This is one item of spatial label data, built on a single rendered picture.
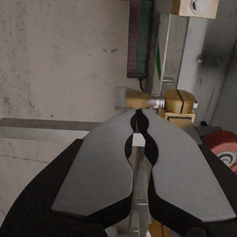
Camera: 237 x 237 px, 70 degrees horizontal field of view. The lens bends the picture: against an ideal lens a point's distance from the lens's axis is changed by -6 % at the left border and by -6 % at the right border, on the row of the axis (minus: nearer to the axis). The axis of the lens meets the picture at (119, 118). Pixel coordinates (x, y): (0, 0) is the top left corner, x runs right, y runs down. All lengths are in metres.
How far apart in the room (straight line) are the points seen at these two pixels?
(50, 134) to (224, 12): 0.49
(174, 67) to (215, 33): 0.16
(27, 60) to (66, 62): 0.26
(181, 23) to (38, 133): 0.36
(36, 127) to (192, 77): 0.42
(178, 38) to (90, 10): 0.77
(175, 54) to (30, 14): 0.98
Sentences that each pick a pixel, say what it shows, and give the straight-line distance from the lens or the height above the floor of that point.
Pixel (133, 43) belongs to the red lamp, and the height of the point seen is 0.70.
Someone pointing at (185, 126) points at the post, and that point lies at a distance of 0.28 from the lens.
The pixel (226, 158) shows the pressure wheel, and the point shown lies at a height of 0.91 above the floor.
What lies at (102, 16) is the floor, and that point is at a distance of 1.12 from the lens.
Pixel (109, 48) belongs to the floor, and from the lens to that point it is 1.14.
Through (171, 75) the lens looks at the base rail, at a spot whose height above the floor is 0.70.
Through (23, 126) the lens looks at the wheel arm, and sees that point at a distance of 0.37.
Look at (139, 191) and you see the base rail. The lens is 0.72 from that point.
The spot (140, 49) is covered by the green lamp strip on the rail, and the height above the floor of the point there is 0.70.
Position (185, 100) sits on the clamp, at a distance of 0.29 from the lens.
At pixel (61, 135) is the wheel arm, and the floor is 0.86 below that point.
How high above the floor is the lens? 1.11
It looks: 57 degrees down
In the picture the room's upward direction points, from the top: 175 degrees counter-clockwise
